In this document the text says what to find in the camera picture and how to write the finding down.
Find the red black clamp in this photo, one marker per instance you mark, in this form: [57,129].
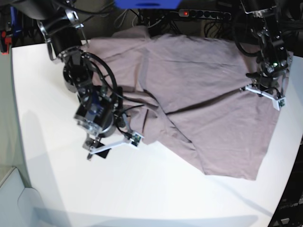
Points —
[5,41]

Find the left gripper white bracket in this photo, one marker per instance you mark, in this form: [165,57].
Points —
[273,89]

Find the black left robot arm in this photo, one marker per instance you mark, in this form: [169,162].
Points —
[273,59]

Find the mauve pink t-shirt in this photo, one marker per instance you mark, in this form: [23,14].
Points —
[186,93]

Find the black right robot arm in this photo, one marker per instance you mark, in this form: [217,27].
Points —
[101,113]

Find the white power strip red switch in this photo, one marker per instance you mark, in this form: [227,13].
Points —
[205,14]

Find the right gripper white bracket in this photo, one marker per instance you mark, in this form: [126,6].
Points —
[95,147]

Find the blue box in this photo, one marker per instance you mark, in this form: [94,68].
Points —
[147,4]

